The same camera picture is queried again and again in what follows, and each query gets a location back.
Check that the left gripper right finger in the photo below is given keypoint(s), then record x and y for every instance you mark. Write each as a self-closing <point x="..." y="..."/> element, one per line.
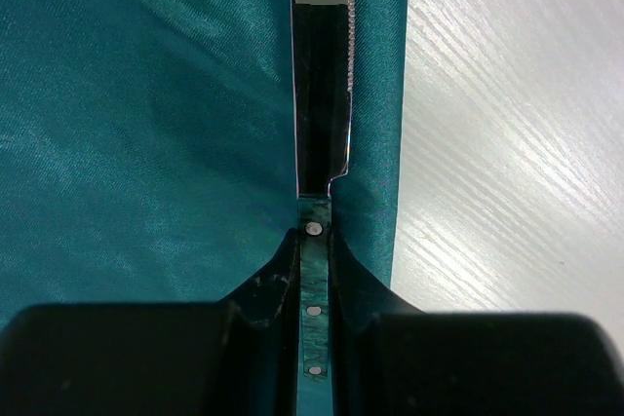
<point x="390" y="358"/>

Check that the teal cloth napkin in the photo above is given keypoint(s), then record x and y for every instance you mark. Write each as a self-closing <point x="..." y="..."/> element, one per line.
<point x="146" y="147"/>

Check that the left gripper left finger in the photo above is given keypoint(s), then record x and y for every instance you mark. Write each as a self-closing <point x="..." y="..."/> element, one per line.
<point x="234" y="356"/>

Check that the knife with green handle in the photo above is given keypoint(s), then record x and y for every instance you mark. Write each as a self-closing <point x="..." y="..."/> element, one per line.
<point x="323" y="43"/>

